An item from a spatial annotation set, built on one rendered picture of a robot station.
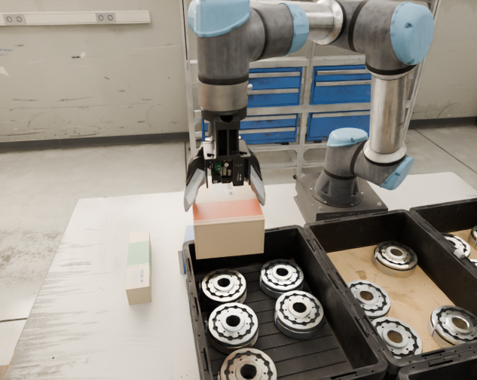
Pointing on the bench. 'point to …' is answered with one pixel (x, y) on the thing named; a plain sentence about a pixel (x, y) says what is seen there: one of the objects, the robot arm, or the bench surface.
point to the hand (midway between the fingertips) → (224, 206)
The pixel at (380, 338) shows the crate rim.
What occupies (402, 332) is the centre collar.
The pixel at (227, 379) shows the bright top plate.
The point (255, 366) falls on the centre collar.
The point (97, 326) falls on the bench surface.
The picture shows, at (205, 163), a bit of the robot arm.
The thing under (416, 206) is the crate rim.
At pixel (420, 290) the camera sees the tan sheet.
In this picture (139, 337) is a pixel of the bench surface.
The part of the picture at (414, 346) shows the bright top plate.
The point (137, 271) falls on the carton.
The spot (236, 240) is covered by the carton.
